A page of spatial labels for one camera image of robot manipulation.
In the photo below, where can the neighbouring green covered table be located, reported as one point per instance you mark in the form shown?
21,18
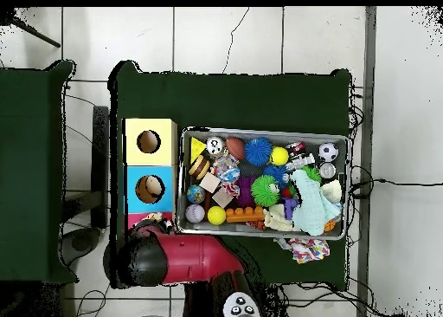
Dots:
31,157

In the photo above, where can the black stand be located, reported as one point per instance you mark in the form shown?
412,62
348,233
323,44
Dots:
100,140

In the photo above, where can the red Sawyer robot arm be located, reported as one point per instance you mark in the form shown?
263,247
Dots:
193,258

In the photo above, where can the yellow cheese wedge toy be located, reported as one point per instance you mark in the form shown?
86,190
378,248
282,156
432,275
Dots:
196,149

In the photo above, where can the purple plastic toy piece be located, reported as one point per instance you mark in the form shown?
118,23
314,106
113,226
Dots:
289,206

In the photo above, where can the blue spiky ball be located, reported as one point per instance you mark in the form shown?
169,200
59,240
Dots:
258,151

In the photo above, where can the green spiky toy with eyes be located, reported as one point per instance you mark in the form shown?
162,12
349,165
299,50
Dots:
312,173

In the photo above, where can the wooden burger toy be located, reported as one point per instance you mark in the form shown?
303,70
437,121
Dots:
199,167

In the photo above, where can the shallow clear mesh bin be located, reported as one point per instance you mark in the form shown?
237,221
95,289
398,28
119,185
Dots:
308,142

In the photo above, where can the dark green tablecloth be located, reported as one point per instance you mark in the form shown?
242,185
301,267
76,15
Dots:
242,102

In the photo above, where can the multicoloured dotted cloth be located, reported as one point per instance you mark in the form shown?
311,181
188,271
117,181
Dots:
308,249

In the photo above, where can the thin black rod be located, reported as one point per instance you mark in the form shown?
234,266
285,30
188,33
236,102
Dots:
38,35

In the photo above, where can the small soccer ball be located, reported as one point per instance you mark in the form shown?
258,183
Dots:
327,152

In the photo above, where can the yellow duck plush toy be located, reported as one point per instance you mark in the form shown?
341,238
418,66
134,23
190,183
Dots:
153,216

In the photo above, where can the globe print ball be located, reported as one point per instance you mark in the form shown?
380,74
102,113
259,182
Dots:
196,194

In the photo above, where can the silver drink can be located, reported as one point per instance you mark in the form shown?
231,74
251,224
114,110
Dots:
215,146

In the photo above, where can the mint green waffle cloth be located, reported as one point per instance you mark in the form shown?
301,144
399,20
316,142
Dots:
311,202

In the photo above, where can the wooden box with three holes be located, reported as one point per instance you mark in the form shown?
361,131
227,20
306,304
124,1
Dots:
152,157

